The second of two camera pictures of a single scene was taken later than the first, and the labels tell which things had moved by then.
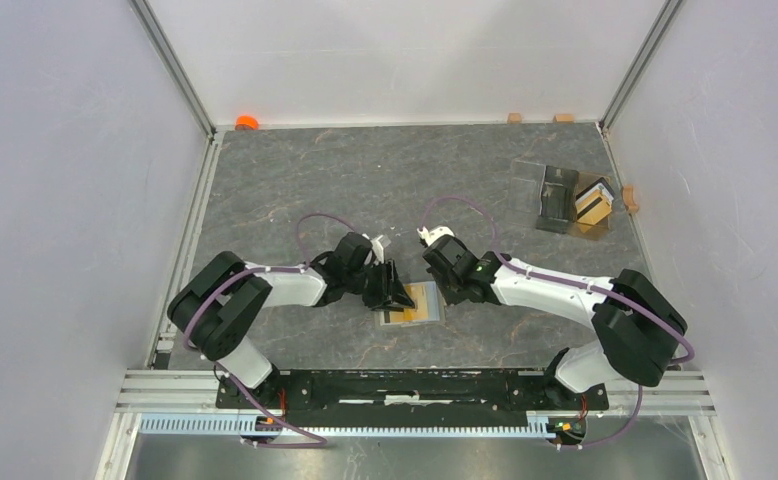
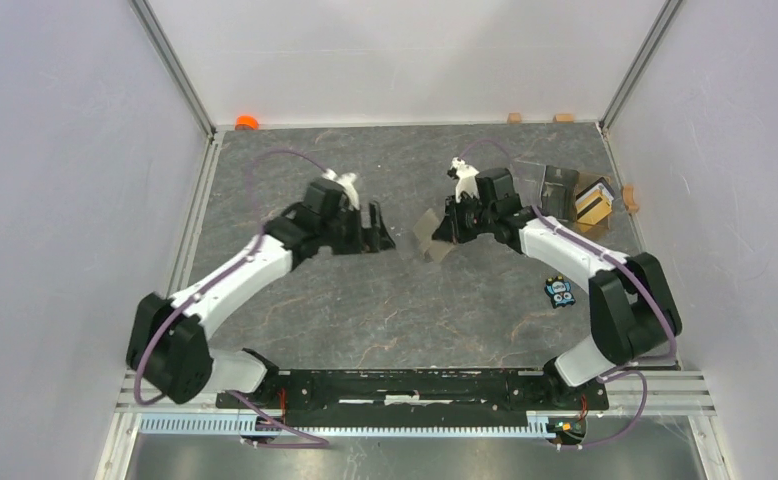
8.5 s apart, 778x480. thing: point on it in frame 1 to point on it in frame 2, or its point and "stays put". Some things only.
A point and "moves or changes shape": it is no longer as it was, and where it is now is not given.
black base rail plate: (407, 391) stays put
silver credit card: (592, 191) stays put
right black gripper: (450, 298) to (450, 229)
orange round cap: (246, 122) stays put
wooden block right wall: (628, 199) stays put
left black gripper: (390, 292) to (366, 240)
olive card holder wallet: (426, 301) moves or changes shape
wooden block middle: (563, 117) stays put
